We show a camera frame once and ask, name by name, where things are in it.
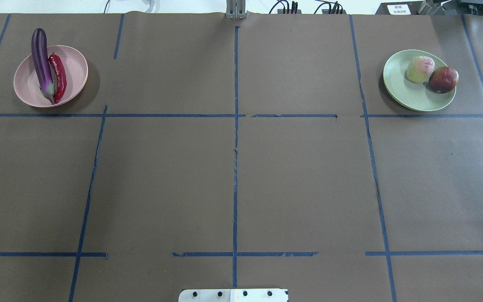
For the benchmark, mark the black power strip left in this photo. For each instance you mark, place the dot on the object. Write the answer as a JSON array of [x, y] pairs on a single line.
[[286, 7]]

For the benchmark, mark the black box with label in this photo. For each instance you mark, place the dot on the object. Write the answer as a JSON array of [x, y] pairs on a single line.
[[401, 8]]

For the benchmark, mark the red green pomegranate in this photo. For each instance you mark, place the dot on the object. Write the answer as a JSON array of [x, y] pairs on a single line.
[[443, 80]]

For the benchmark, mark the pale pink peach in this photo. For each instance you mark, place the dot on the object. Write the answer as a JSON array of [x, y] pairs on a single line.
[[420, 69]]

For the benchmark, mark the black power strip right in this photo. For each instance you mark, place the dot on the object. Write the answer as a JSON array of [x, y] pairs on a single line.
[[331, 8]]

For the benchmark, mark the white metal bracket plate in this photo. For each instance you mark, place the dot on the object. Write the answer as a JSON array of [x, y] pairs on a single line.
[[234, 295]]

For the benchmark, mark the purple eggplant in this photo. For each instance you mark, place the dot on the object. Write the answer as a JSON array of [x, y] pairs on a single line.
[[42, 65]]

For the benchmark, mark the black power strip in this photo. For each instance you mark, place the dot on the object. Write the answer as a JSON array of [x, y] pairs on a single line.
[[286, 7], [331, 8]]

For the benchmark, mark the pink plate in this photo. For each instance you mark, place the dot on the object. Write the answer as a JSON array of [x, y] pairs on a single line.
[[26, 82]]

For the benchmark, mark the red chili pepper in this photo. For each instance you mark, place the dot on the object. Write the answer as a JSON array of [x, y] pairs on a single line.
[[56, 64]]

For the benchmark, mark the grey aluminium post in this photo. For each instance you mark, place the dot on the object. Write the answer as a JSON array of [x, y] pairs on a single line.
[[236, 9]]

